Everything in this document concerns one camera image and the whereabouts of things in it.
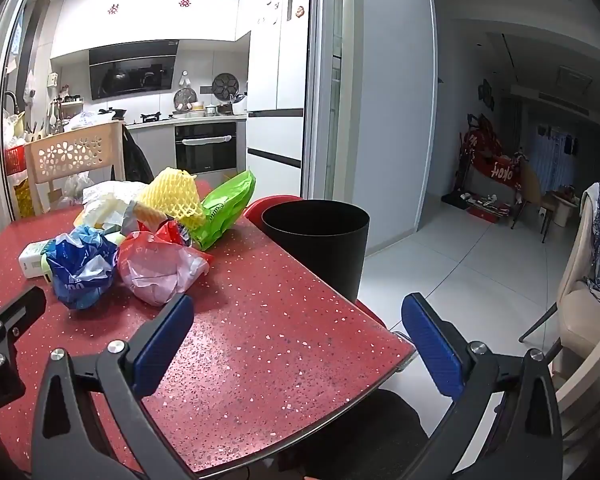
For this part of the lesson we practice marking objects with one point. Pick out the gas stove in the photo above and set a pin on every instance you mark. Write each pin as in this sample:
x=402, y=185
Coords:
x=150, y=118

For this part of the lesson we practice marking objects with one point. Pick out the yellow bag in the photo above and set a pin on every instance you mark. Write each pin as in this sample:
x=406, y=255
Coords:
x=25, y=197

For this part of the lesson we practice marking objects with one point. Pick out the blue white plastic bag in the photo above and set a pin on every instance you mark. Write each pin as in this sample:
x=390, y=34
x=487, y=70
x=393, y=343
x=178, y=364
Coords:
x=85, y=121

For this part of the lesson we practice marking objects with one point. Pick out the white refrigerator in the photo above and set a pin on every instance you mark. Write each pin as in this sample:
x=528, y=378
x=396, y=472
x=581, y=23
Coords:
x=275, y=70

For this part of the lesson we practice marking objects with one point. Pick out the cooking pots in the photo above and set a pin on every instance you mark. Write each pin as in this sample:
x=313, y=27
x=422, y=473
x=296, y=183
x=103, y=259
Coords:
x=207, y=108

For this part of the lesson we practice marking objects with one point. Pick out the white wall cabinets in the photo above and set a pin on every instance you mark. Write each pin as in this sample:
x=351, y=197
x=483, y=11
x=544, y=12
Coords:
x=130, y=25

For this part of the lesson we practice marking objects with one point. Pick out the black range hood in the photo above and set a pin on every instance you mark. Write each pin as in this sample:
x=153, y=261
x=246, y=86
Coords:
x=130, y=72

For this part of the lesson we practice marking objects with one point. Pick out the red banner stand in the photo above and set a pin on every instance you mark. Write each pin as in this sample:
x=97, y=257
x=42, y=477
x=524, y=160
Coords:
x=500, y=172

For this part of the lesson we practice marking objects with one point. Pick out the red plastic bag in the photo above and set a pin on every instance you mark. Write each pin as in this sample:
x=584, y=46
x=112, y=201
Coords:
x=155, y=265

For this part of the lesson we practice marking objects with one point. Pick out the round grey pan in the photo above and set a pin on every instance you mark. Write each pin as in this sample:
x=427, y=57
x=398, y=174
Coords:
x=185, y=98

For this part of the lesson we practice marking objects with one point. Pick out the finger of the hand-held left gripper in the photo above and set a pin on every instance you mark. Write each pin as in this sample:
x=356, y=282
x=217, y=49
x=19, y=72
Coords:
x=15, y=310

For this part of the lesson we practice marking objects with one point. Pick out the dark flower-shaped pan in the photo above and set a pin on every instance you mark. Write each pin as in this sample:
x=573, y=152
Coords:
x=225, y=85

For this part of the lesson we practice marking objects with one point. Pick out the black trash bin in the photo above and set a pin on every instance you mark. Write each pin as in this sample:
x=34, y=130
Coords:
x=320, y=250

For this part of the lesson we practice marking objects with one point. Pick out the black wok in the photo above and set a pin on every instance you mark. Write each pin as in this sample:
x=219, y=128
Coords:
x=112, y=111

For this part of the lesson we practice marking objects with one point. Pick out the black built-in oven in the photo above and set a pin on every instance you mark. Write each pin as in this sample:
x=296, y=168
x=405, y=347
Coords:
x=205, y=147

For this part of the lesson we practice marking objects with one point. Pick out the red box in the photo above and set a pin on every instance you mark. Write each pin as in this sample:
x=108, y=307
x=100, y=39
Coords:
x=15, y=159

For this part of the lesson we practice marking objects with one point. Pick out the beige dining chair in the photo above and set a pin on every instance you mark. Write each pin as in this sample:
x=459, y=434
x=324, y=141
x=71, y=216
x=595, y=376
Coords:
x=580, y=320

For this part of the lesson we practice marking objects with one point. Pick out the green plastic packet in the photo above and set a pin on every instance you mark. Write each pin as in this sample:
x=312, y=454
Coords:
x=225, y=210

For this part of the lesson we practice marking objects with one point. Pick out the black cloth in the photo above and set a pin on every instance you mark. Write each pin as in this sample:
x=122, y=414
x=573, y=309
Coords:
x=135, y=160

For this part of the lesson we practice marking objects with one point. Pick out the kitchen faucet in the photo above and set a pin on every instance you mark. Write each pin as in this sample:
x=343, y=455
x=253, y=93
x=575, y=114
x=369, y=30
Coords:
x=7, y=100

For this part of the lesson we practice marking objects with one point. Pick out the red chair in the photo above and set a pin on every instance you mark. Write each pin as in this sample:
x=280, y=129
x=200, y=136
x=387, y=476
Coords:
x=260, y=210

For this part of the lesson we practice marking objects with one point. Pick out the beige plastic flower-cutout chair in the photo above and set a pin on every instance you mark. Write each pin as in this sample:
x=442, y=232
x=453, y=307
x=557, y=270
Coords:
x=70, y=155

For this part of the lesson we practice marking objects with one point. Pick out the white bottle green cap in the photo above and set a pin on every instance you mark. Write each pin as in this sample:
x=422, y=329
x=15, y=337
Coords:
x=30, y=257

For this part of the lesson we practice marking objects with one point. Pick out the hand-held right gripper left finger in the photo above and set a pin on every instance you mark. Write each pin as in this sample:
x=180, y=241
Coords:
x=162, y=345

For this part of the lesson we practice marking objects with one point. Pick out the yellow foam fruit net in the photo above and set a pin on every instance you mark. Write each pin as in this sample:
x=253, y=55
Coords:
x=172, y=195

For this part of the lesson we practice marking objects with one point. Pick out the sliding glass door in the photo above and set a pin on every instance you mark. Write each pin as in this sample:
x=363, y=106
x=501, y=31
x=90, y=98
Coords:
x=332, y=110

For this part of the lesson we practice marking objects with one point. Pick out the light curtain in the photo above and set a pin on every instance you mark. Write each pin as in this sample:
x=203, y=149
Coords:
x=552, y=160

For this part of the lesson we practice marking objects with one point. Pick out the white rice cooker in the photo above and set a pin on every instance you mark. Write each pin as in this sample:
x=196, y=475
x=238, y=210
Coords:
x=239, y=105

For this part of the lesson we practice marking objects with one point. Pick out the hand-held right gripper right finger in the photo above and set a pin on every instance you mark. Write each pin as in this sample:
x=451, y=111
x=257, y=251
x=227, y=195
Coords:
x=432, y=345

